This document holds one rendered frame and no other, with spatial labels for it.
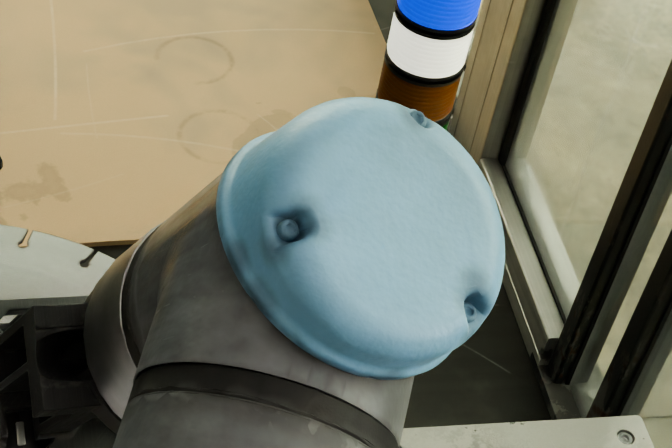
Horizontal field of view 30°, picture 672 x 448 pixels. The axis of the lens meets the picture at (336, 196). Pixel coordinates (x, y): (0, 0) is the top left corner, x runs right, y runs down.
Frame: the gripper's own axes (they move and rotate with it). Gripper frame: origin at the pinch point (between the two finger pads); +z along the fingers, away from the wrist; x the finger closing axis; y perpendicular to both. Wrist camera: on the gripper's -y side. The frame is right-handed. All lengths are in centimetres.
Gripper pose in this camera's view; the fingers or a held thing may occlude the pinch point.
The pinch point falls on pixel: (69, 432)
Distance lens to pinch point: 64.4
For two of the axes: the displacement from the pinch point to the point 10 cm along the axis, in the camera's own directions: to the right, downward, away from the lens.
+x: 1.7, 9.5, -2.7
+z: -4.7, 3.2, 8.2
